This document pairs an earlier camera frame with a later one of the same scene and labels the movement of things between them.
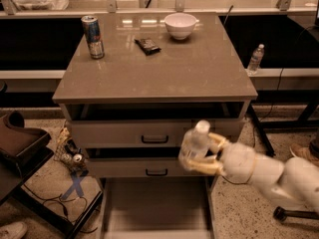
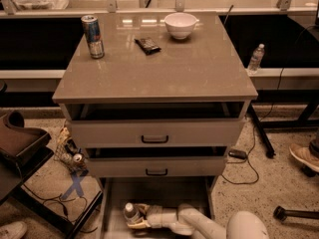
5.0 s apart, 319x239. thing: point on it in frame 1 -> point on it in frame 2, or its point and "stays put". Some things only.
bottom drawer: x=157 y=207 stays put
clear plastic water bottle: x=195 y=143 -> x=130 y=213
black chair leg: x=280 y=214 stays put
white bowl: x=179 y=24 stays put
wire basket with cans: x=69 y=153 stays put
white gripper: x=238 y=161 -> x=155 y=216
